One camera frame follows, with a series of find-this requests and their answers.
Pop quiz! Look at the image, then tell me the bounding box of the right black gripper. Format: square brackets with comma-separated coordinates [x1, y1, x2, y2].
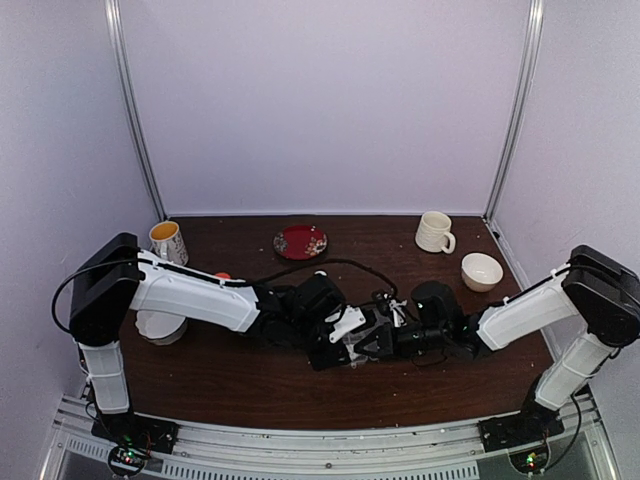
[355, 322, 448, 362]

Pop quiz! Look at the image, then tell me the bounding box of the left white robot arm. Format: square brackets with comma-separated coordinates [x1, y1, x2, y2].
[62, 232, 366, 444]

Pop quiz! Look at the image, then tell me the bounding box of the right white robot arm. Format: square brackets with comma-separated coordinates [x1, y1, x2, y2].
[349, 245, 639, 442]

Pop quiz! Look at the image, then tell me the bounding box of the white small bowl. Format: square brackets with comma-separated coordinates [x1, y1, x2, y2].
[461, 252, 504, 293]

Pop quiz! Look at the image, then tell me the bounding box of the red floral plate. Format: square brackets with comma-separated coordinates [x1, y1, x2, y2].
[272, 225, 328, 261]

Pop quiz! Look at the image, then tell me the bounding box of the cream textured mug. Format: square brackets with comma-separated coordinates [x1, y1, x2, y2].
[415, 211, 456, 254]

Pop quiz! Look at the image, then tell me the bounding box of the white scalloped bowl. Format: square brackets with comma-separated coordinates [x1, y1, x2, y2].
[135, 310, 188, 346]

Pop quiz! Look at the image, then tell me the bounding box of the yellow interior floral mug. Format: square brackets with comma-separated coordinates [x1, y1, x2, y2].
[149, 221, 189, 266]

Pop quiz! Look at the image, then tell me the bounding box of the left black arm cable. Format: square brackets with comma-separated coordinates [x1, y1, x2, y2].
[239, 257, 400, 301]

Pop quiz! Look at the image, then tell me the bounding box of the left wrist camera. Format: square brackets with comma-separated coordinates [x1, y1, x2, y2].
[324, 306, 366, 344]

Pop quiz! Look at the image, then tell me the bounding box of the front aluminium rail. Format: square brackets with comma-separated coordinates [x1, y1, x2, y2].
[35, 409, 623, 479]

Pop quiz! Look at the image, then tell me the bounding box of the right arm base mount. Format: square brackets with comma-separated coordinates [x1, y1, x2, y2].
[478, 375, 565, 452]

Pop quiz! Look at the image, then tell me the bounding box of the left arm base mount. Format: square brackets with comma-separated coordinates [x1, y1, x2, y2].
[88, 386, 179, 455]

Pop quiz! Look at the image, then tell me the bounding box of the right aluminium frame post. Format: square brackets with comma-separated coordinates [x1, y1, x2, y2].
[484, 0, 545, 223]

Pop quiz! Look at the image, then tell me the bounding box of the aluminium frame post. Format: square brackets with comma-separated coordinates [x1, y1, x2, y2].
[484, 0, 545, 223]
[104, 0, 168, 220]

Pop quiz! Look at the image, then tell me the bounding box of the left aluminium frame post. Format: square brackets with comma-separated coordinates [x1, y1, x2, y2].
[104, 0, 168, 220]

